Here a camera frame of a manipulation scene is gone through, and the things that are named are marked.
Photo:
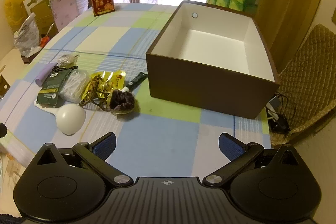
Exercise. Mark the brown cardboard storage box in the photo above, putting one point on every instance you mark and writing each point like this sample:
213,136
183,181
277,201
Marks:
197,82

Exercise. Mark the yellow foil snack packet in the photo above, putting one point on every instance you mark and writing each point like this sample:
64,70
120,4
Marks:
115,79

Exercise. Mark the yellow plastic bag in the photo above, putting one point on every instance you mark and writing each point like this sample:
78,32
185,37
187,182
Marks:
15,3

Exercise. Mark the black pen with white cap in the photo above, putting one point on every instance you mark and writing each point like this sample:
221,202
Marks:
137,79

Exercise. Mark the olive and white cardboard box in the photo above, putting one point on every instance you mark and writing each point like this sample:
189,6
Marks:
43,14

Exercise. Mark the crumpled clear plastic bag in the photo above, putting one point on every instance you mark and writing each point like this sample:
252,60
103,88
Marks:
27,35

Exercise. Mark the purple cylindrical tube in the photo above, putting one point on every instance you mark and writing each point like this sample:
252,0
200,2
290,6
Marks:
43,75

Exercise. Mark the chair with quilted cushion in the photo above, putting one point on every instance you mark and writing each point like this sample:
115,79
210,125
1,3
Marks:
307,77

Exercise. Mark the white plastic rice spoon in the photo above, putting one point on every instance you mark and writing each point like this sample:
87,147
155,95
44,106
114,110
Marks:
71,119

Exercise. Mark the dark green packet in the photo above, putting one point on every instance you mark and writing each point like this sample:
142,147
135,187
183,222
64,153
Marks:
52,87

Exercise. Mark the clear bag of cotton swabs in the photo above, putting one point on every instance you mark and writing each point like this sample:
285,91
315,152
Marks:
65,60

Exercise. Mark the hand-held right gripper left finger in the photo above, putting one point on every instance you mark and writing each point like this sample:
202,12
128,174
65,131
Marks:
106,144

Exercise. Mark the stack of white papers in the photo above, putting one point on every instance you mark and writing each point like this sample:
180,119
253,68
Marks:
82,1

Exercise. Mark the purple paper bag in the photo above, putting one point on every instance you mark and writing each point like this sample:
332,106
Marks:
64,10

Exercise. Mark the brown hair claw clip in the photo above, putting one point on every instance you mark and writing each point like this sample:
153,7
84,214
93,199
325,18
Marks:
92,100

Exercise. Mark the brown velvet scrunchie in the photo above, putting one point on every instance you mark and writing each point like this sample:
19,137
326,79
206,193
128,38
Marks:
122,102

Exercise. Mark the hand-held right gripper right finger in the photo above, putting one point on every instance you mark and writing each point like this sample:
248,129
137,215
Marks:
231,146

